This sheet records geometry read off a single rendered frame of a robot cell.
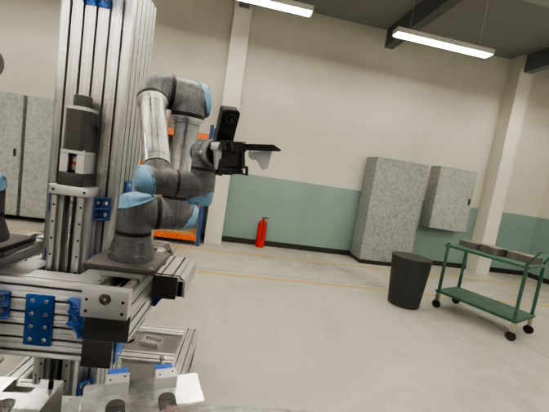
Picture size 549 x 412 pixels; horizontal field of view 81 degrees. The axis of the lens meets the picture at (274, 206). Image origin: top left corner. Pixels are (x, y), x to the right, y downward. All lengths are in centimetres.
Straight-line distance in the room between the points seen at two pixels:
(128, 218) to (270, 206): 502
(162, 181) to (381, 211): 546
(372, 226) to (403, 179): 100
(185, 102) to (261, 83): 502
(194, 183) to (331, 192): 546
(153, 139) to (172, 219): 32
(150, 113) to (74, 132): 35
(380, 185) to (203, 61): 378
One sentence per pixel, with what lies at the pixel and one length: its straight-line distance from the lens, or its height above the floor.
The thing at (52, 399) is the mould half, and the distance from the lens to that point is 91.
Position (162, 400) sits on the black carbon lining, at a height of 85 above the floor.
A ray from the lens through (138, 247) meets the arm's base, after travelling 118.
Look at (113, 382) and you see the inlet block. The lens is 92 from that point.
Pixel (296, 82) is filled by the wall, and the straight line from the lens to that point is 628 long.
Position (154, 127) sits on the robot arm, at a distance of 103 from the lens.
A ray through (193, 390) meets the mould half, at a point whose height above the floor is 86.
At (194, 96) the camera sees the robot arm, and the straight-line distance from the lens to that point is 119.
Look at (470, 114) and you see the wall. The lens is 772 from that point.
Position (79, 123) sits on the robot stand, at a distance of 133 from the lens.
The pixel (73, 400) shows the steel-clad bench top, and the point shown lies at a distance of 102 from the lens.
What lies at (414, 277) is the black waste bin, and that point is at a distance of 430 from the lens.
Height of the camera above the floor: 141
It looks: 6 degrees down
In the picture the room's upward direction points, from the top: 9 degrees clockwise
